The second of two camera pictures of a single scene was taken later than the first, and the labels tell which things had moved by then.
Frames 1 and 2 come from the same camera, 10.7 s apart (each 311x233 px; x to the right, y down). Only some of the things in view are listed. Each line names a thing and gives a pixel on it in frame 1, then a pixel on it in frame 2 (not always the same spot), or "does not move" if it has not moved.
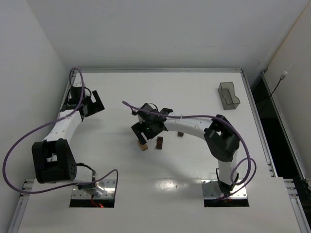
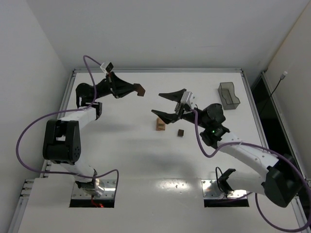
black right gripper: (142, 129) -> (180, 110)
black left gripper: (91, 105) -> (114, 87)
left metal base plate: (109, 184) does not move
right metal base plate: (211, 189) does not move
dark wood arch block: (159, 142) -> (138, 88)
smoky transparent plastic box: (226, 90) does not move
